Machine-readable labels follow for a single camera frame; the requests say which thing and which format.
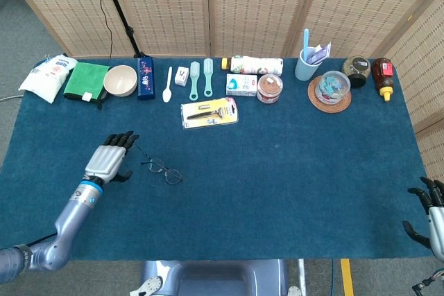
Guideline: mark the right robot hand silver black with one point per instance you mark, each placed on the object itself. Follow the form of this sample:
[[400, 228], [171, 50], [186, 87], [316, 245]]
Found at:
[[437, 226]]

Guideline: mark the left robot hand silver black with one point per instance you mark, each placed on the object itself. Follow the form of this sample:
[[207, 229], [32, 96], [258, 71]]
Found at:
[[104, 162]]

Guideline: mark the black eyeglasses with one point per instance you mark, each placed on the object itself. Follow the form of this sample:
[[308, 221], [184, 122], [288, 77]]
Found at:
[[165, 170]]

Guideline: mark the left robot arm grey-blue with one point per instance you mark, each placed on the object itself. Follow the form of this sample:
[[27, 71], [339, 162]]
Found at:
[[69, 216]]

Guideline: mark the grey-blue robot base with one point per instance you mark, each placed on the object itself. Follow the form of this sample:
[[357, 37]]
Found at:
[[215, 278]]

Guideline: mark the beige bowl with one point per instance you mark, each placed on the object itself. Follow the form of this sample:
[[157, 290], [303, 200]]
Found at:
[[119, 82]]

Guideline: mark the green microfibre cloth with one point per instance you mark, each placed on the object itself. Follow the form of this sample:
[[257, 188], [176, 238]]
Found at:
[[85, 79]]

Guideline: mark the dark blue floral box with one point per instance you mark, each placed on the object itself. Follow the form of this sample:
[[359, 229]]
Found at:
[[145, 81]]

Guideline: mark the white plastic spoon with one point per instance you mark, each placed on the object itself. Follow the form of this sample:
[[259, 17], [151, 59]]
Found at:
[[166, 95]]

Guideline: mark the white salt bag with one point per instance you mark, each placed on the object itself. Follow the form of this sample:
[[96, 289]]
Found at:
[[48, 77]]

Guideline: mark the yellow floor tape strip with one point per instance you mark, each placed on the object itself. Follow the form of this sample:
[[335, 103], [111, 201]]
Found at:
[[347, 275]]

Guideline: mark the razor blister pack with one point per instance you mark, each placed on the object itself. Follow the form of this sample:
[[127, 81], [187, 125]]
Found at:
[[208, 114]]

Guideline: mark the small white box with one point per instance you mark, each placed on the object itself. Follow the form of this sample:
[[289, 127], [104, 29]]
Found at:
[[181, 76]]

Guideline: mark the teal plastic brush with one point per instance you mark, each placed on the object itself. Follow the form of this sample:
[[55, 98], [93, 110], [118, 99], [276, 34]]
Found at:
[[194, 70], [208, 67]]

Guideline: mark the blue felt table mat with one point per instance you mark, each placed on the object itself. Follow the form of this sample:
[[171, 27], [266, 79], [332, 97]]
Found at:
[[243, 188]]

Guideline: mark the white table leg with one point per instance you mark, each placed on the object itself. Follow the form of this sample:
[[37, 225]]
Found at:
[[302, 275]]

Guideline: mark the black tripod pole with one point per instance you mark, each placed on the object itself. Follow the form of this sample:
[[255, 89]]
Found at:
[[119, 15]]

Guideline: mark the white blue carton box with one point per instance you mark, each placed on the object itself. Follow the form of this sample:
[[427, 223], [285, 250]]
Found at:
[[243, 84]]

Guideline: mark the bamboo folding screen panel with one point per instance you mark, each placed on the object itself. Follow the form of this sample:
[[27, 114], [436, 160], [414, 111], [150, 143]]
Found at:
[[166, 8], [423, 67], [256, 8], [52, 5], [364, 5]]

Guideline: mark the round woven coaster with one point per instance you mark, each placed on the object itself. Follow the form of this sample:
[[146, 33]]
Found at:
[[329, 107]]

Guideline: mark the brown honey bottle yellow cap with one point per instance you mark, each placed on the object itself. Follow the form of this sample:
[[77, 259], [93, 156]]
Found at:
[[383, 74]]

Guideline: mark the clear round container blue pieces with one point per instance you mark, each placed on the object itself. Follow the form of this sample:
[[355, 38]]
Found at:
[[333, 84]]

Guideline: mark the white bottle yellow cap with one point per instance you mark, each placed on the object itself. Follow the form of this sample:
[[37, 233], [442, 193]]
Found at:
[[253, 65]]

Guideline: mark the glass jar with seeds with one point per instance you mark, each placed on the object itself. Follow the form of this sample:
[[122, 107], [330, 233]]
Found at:
[[357, 67]]

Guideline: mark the round clear lid container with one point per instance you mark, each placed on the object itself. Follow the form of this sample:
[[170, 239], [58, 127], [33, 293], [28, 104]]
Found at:
[[270, 88]]

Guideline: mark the light blue cup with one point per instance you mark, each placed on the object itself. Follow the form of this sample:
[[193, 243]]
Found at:
[[305, 69]]

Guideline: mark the purple white toothpaste tube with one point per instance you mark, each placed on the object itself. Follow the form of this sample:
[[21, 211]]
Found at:
[[320, 54]]

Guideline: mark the light blue toothbrush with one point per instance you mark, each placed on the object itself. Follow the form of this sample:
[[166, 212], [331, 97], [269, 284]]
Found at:
[[306, 43]]

